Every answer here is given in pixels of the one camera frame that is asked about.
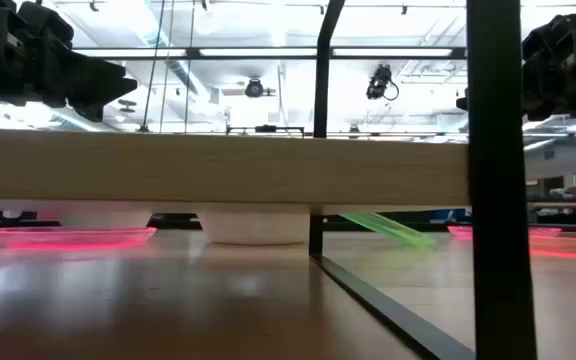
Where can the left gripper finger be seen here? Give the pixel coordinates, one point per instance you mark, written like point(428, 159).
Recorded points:
point(90, 113)
point(98, 80)

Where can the pink translucent plastic plate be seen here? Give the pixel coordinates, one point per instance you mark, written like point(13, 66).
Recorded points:
point(68, 238)

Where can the blue patterned paper plate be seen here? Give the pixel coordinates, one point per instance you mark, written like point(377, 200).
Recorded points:
point(253, 227)

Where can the orange translucent plastic plate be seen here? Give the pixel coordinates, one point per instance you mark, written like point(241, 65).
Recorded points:
point(543, 232)

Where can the round black ceiling fixture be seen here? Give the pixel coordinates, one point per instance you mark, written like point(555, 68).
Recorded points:
point(254, 88)

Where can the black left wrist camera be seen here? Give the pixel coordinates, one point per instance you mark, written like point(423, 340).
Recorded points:
point(45, 22)

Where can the black overhead camera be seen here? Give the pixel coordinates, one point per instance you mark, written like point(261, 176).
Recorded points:
point(379, 82)

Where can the black aluminium table frame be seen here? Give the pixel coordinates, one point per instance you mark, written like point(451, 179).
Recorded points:
point(173, 221)

